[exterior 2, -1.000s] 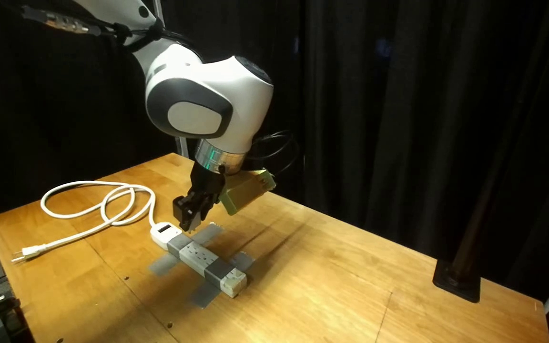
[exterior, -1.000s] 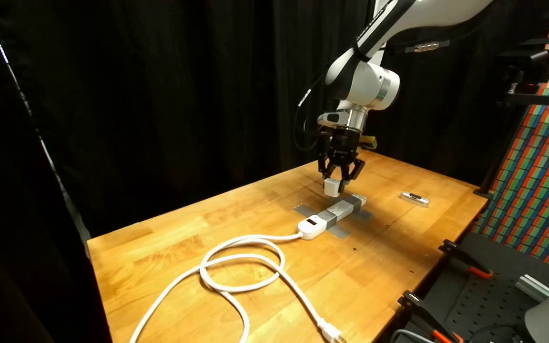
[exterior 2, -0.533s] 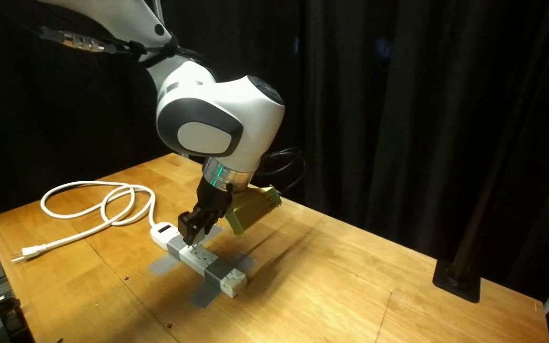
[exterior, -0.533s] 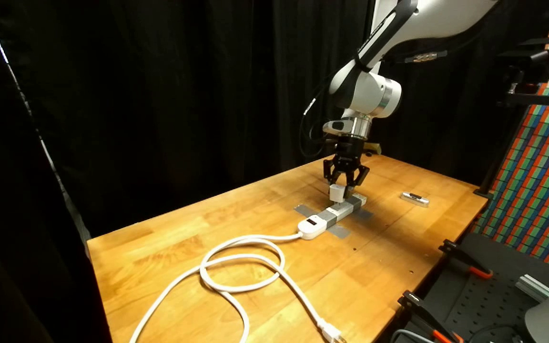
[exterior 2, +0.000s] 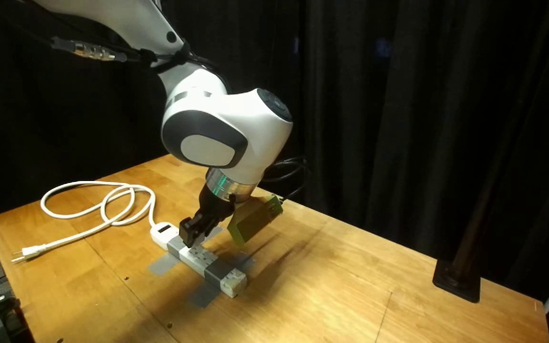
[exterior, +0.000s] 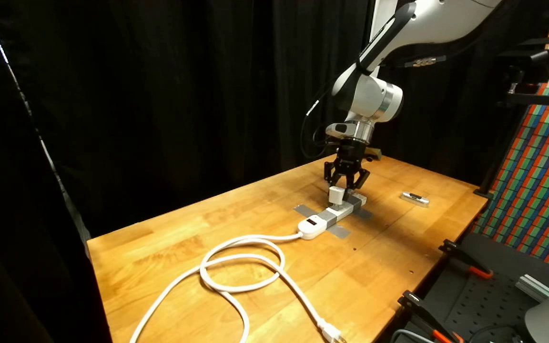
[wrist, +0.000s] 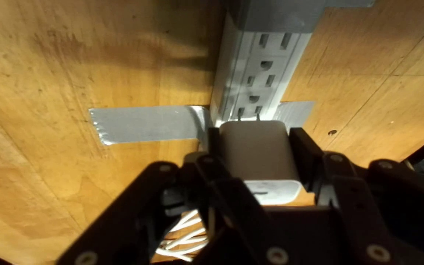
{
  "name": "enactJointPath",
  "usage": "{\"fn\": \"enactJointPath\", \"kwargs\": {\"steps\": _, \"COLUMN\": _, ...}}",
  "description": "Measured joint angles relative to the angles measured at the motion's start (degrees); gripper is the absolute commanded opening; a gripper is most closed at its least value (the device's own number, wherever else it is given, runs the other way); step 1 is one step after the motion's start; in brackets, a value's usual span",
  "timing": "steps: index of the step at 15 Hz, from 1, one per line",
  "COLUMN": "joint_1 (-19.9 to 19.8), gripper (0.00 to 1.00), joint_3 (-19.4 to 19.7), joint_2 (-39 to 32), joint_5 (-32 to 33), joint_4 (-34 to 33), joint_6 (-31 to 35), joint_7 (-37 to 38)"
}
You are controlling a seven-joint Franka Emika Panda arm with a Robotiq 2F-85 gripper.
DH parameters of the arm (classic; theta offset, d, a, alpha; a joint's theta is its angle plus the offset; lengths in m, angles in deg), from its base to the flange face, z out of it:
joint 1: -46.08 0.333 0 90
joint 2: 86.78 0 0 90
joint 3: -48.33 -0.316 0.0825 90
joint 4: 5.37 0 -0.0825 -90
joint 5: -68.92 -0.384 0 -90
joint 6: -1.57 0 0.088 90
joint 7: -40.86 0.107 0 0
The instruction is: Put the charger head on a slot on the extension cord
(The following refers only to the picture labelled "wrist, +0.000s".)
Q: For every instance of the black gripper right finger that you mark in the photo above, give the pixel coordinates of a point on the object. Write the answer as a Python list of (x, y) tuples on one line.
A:
[(398, 211)]

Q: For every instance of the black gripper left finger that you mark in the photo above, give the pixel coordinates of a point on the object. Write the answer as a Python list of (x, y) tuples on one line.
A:
[(133, 221)]

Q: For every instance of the white charger head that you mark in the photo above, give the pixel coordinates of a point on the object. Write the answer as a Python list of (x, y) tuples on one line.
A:
[(258, 152)]

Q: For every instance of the white power strip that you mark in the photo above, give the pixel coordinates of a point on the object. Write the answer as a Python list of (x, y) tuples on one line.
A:
[(265, 74)]

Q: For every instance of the grey duct tape strip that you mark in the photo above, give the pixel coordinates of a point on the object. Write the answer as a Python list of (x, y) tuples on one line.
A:
[(276, 15), (143, 123)]

